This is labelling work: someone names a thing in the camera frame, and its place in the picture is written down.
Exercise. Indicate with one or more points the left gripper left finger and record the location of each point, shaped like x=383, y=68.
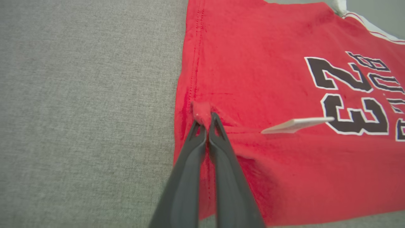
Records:
x=183, y=183

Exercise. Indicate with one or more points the red basketball jersey white trim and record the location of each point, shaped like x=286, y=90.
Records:
x=269, y=63

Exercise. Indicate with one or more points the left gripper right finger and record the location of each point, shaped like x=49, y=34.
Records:
x=231, y=190

